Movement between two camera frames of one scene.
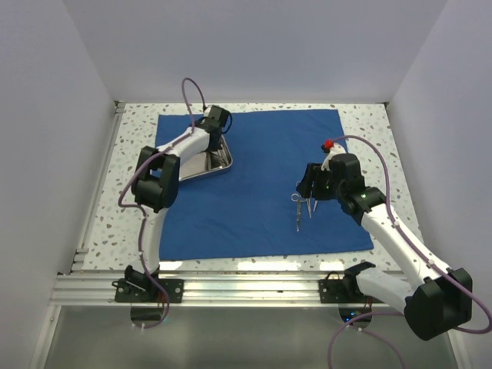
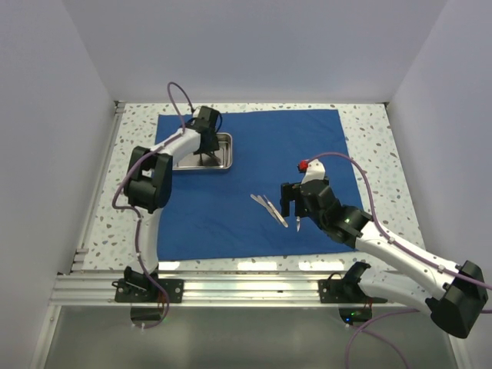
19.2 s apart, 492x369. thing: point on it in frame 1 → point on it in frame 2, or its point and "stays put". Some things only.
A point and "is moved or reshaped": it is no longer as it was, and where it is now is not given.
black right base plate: [344, 290] stays put
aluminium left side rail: [81, 256] stays put
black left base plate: [137, 290] stays put
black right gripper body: [334, 189] → [306, 213]
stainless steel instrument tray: [206, 162] is moved or reshaped
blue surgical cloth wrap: [253, 208] stays put
